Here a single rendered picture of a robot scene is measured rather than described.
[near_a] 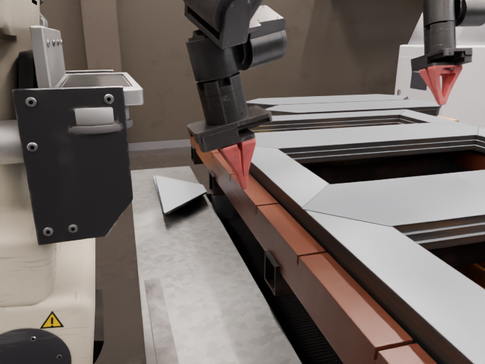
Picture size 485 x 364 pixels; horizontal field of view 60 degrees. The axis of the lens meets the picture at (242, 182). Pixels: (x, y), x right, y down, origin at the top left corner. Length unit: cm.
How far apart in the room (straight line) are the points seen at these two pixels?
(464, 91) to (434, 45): 317
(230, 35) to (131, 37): 395
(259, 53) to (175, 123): 401
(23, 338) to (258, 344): 30
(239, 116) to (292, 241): 19
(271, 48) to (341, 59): 459
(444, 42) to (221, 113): 53
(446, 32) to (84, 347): 81
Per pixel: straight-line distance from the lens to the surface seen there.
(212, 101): 53
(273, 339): 65
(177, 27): 448
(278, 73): 480
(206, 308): 71
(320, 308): 52
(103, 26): 424
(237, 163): 55
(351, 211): 63
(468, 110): 417
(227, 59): 52
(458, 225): 68
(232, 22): 48
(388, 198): 70
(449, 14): 95
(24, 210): 56
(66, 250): 66
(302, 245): 58
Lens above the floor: 109
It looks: 19 degrees down
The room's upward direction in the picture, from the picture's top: straight up
